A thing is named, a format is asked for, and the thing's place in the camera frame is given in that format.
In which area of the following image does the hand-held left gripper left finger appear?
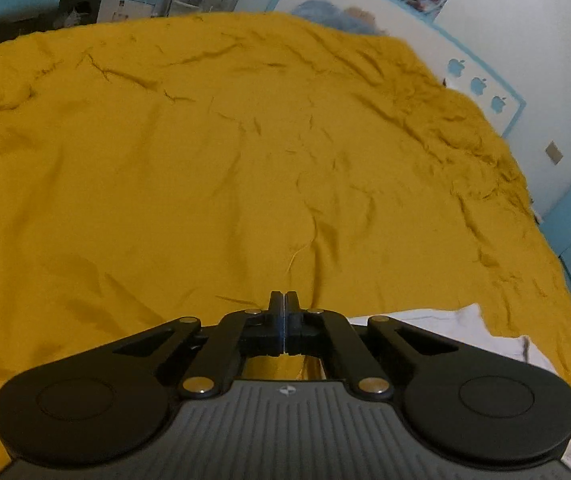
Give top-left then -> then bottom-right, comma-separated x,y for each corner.
110,291 -> 284,401

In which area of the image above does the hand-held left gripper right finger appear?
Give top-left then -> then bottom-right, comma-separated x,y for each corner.
285,291 -> 459,401

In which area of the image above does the white small garment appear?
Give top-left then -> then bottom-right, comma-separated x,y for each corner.
348,302 -> 571,480

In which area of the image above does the yellow bed blanket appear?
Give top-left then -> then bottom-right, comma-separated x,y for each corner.
0,12 -> 571,480

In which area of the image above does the blue pillow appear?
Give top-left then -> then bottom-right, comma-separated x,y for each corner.
290,0 -> 386,36

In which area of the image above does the brown plush toy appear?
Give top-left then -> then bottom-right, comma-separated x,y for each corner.
348,6 -> 381,26

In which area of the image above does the white headboard with blue trim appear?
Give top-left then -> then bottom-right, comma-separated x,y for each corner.
265,0 -> 526,138

